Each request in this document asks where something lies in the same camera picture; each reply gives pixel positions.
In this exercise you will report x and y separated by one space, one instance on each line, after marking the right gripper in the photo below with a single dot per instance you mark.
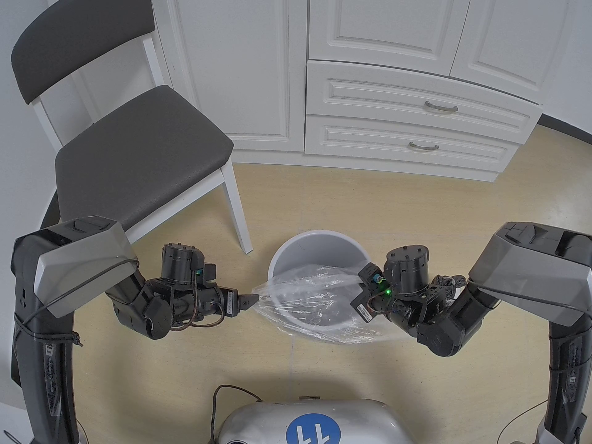
393 312

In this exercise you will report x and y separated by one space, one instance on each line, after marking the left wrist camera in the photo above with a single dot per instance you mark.
208 272

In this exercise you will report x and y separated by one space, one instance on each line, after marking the white wardrobe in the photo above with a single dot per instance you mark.
393 16

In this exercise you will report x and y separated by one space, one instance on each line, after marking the crumpled black plastic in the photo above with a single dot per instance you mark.
446 280

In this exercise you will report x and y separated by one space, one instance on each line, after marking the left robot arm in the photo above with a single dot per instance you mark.
78 257

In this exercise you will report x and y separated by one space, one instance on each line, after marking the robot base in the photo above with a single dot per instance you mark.
360 419

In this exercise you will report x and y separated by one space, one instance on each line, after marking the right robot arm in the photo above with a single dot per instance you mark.
522 266

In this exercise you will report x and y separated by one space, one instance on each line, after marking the white trash bin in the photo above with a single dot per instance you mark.
300 248

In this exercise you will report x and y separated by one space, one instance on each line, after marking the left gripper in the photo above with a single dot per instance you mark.
215 303

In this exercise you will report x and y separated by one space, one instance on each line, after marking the white chair dark grey seat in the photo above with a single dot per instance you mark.
138 155

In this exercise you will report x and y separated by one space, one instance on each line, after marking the clear plastic bag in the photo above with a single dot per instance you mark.
314 294

